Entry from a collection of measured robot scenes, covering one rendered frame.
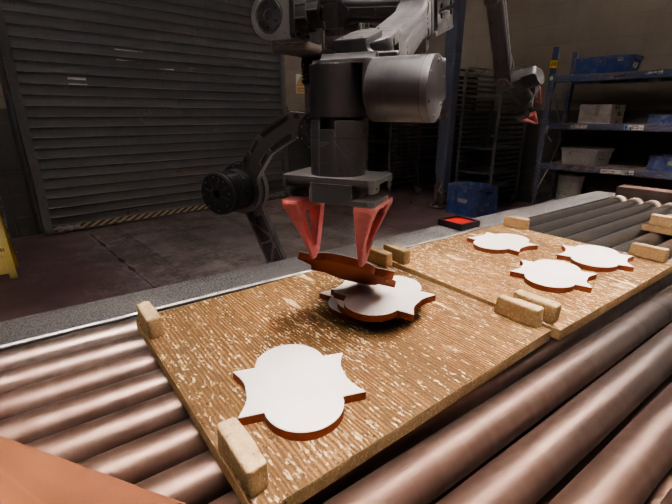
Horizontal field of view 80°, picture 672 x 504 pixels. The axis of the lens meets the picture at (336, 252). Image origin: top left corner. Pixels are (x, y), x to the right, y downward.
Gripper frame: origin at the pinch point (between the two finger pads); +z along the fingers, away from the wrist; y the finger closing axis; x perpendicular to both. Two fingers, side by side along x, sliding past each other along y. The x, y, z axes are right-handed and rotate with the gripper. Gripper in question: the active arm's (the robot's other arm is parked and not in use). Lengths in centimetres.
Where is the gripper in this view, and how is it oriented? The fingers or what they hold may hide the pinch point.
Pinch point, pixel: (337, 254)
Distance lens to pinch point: 45.6
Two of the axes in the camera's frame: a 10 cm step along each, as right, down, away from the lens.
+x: -4.2, 3.0, -8.6
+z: 0.0, 9.4, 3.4
